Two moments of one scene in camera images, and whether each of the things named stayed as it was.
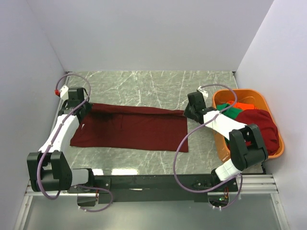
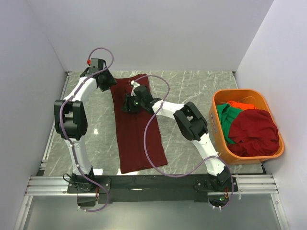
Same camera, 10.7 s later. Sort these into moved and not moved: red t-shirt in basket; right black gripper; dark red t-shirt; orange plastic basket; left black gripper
Moved: right black gripper; dark red t-shirt; left black gripper
Not moved: orange plastic basket; red t-shirt in basket
